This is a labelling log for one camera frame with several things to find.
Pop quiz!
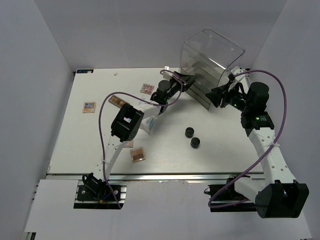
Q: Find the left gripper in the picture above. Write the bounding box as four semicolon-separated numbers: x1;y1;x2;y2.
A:
164;71;197;102

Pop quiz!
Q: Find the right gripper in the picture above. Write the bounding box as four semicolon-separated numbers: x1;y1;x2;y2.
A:
205;80;251;113

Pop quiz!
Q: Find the clear acrylic organizer with drawers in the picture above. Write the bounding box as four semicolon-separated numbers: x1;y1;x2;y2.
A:
179;29;245;110

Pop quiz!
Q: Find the black round jar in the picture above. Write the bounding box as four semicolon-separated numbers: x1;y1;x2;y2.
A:
184;127;195;138
190;137;201;149

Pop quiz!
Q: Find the white cotton pad bag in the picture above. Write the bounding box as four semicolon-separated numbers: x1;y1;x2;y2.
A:
139;116;157;135
138;95;154;109

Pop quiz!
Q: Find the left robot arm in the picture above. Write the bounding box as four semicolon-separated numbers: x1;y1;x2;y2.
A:
98;69;197;185

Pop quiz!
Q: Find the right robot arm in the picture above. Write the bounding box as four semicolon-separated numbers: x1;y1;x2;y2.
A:
206;82;309;219

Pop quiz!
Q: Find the pink blush palette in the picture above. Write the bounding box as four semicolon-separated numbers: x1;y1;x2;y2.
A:
140;83;155;95

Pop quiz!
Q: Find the long brown eyeshadow palette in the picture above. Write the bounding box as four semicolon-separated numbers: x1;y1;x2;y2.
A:
108;95;127;109

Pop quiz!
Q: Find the pale pink flat compact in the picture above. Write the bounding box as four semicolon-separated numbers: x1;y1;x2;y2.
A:
124;140;134;148

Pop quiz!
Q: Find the brown quad eyeshadow palette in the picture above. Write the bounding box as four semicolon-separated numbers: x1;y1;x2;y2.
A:
130;147;146;163

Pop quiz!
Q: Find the black label sticker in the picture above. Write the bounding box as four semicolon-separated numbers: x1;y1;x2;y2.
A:
76;69;94;74

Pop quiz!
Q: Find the colourful square eyeshadow palette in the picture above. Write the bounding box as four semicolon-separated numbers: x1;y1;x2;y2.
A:
82;101;96;113

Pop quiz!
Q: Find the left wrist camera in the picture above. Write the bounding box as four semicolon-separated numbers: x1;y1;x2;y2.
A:
160;65;171;75

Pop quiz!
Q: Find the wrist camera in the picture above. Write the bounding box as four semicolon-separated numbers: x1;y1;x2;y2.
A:
160;65;171;75
228;66;246;83

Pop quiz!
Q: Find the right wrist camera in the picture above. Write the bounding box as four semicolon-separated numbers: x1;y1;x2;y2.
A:
228;66;246;83

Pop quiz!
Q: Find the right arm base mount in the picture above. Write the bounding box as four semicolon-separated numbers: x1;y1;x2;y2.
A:
203;174;257;213

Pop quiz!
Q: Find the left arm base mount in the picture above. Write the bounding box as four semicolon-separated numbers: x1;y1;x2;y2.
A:
73;173;125;210

